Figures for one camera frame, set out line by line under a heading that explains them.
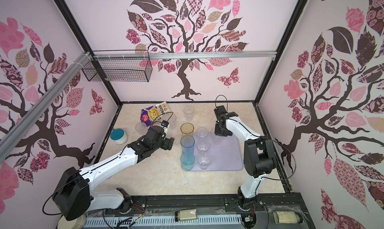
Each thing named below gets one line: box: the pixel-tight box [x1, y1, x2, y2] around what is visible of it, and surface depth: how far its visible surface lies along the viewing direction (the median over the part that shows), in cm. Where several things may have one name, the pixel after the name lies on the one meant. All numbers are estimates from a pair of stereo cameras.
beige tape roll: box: [57, 214, 86, 229], surface depth 64 cm
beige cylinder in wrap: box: [272, 210, 303, 224], surface depth 68 cm
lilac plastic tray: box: [192, 133, 244, 172], surface depth 92 cm
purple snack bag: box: [140, 101, 171, 127], surface depth 115 cm
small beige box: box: [174, 209, 197, 222], surface depth 70 cm
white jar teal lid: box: [110, 128, 128, 145], surface depth 95 cm
